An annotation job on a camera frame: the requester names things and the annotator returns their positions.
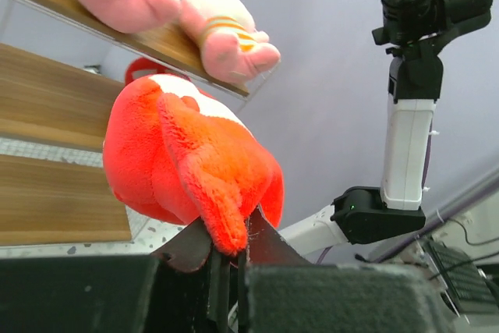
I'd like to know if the black keyboard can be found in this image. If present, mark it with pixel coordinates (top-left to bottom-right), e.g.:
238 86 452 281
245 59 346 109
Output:
423 240 498 315

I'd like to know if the red whale plush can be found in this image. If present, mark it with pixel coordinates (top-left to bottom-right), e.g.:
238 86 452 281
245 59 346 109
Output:
102 58 285 256

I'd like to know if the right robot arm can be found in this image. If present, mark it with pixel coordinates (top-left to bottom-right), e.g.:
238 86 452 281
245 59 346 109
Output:
281 0 493 255

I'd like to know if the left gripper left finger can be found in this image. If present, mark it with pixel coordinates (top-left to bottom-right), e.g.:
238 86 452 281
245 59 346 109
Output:
151 218 212 273

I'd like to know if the white wire wooden shelf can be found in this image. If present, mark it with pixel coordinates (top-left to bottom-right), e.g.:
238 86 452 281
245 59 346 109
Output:
0 0 281 247

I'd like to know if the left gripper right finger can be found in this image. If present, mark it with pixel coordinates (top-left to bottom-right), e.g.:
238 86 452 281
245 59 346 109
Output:
246 206 311 266

